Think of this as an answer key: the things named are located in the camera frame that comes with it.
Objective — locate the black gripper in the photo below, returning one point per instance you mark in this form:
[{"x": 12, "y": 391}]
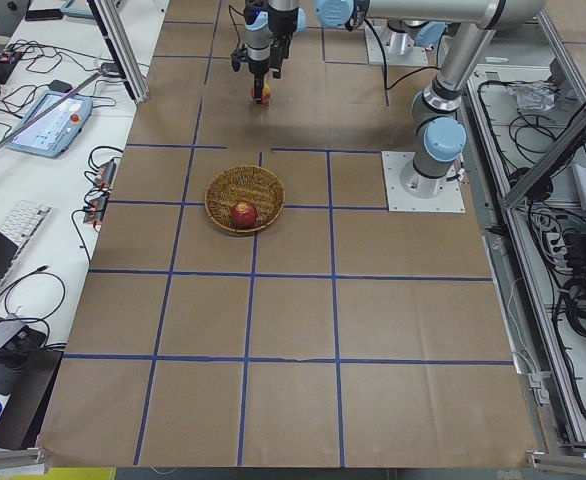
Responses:
[{"x": 258, "y": 67}]

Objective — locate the yellow red apple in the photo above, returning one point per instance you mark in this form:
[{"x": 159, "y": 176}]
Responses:
[{"x": 265, "y": 95}]

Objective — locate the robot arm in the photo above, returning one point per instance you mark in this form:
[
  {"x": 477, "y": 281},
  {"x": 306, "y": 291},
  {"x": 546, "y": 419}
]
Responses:
[
  {"x": 269, "y": 27},
  {"x": 441, "y": 138}
]

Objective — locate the woven wicker basket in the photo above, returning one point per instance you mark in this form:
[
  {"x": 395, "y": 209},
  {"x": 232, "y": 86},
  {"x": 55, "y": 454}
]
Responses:
[{"x": 245, "y": 199}]

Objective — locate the dark red apple in basket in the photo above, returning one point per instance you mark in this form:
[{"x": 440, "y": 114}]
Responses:
[{"x": 244, "y": 215}]

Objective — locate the teach pendant tablet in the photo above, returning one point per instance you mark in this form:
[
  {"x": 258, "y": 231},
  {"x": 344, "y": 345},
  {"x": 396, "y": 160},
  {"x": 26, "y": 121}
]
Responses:
[{"x": 52, "y": 135}]

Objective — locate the white keyboard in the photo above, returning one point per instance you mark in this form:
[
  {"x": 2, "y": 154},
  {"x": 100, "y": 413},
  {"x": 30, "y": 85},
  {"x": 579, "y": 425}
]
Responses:
[{"x": 23, "y": 221}]

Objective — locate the aluminium frame post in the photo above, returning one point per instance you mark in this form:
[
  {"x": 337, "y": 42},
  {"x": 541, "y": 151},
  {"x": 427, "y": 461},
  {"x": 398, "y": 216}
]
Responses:
[{"x": 113, "y": 32}]

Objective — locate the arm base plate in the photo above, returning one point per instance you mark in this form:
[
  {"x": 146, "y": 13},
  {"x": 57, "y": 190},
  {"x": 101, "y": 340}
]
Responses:
[{"x": 409, "y": 192}]

